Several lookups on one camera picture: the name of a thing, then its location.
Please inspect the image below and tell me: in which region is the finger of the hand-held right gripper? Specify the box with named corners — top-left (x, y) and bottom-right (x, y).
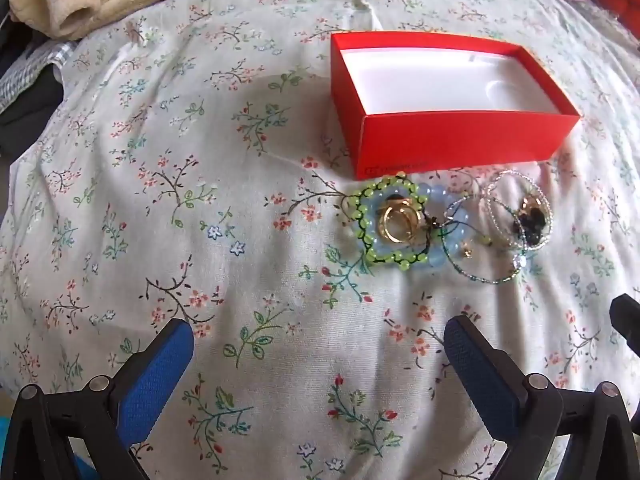
top-left (611, 294), bottom-right (640, 356)

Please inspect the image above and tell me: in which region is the green bead bracelet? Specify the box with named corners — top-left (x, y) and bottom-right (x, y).
top-left (342, 172), bottom-right (437, 267)

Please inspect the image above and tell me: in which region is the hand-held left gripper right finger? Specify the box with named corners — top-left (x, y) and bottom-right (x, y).
top-left (442, 314), bottom-right (640, 480)

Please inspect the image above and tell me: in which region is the floral bedsheet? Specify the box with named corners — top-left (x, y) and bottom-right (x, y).
top-left (0, 0), bottom-right (640, 480)

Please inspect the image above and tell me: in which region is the red cardboard box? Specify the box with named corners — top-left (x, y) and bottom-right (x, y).
top-left (330, 31), bottom-right (582, 182)

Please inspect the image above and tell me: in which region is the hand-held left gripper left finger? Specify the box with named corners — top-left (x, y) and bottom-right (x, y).
top-left (0, 318), bottom-right (196, 480)

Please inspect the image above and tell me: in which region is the thin seed bead bracelet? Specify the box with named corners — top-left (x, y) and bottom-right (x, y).
top-left (441, 195), bottom-right (532, 286)

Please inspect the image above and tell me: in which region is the pale blue bead bracelet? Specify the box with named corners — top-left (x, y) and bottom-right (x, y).
top-left (361, 180), bottom-right (472, 272)

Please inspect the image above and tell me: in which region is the large gold ring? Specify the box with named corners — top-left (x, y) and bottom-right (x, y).
top-left (377, 204), bottom-right (416, 242)

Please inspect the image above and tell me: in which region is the black flower hair tie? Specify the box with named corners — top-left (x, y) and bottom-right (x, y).
top-left (511, 197), bottom-right (548, 251)

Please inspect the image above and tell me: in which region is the grey checked clothing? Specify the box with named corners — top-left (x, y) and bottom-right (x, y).
top-left (0, 42), bottom-right (77, 111)

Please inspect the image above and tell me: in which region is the dark clothing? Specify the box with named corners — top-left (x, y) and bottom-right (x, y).
top-left (0, 10), bottom-right (66, 161)

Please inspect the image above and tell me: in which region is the clear silver bead bracelet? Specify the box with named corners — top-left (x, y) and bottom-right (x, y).
top-left (481, 170), bottom-right (554, 242)

